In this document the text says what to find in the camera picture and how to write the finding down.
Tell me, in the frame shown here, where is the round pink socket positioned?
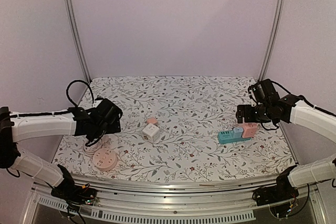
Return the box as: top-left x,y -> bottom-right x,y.
92,148 -> 118,172

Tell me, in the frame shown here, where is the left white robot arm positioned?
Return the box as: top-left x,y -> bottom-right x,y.
1,99 -> 123,200

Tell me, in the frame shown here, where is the aluminium frame post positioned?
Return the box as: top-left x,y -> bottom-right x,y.
258,0 -> 285,81
64,0 -> 91,83

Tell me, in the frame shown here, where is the aluminium front rail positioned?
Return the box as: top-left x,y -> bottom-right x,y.
23,175 -> 328,223

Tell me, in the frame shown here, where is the pink cube socket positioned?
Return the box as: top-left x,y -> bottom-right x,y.
241,123 -> 258,138

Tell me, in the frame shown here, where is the left aluminium frame post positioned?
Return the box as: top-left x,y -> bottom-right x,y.
64,0 -> 91,83

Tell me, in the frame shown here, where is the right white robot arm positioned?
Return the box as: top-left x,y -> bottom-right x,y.
236,79 -> 335,201

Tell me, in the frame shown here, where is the floral table mat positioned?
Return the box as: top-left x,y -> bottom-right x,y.
53,77 -> 295,183

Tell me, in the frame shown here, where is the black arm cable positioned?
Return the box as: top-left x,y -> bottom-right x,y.
66,79 -> 95,109
272,81 -> 336,118

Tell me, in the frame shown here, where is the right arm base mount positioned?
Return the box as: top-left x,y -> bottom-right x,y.
252,165 -> 299,219

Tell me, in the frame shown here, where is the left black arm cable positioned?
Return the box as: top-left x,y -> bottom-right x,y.
66,79 -> 95,109

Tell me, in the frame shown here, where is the right aluminium frame post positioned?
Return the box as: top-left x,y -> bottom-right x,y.
258,0 -> 285,81

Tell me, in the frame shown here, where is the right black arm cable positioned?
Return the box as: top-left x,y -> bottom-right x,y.
272,81 -> 336,118

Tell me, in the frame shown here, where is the small blue plug adapter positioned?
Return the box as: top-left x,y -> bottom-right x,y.
233,127 -> 244,141

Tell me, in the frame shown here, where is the small pink plug adapter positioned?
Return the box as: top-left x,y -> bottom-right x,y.
146,117 -> 158,125

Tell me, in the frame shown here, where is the teal power strip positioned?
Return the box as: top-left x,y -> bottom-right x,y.
217,130 -> 243,144

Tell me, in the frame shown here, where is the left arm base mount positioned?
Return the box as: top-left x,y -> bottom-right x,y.
51,164 -> 98,223

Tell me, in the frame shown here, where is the white cube socket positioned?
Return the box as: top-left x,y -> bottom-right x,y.
142,123 -> 160,141

